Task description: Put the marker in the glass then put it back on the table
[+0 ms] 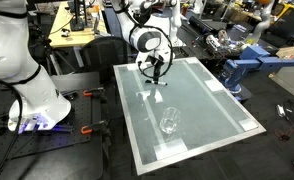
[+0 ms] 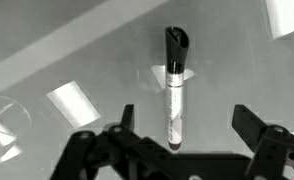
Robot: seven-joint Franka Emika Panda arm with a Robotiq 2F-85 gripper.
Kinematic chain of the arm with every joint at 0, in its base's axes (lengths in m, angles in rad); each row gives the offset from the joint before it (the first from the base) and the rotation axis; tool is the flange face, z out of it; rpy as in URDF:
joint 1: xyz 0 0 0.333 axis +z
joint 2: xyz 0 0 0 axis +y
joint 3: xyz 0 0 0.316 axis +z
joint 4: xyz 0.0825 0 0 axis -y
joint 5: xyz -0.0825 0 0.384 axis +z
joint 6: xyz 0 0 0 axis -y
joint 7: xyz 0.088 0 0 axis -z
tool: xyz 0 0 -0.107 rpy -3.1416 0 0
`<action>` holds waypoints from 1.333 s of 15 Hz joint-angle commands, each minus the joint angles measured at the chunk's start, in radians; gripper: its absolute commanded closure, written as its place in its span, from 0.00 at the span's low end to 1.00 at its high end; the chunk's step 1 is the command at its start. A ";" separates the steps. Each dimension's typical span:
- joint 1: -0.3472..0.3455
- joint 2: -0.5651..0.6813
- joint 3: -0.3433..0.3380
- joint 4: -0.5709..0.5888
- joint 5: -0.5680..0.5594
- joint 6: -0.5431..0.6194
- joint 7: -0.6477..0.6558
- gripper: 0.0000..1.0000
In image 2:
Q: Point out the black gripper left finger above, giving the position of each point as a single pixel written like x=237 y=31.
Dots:
x=127 y=115

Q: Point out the black white dry-erase marker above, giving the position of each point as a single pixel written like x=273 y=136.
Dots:
x=174 y=100

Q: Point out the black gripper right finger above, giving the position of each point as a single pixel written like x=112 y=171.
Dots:
x=247 y=123

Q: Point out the clear drinking glass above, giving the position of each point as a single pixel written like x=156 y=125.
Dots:
x=7 y=133

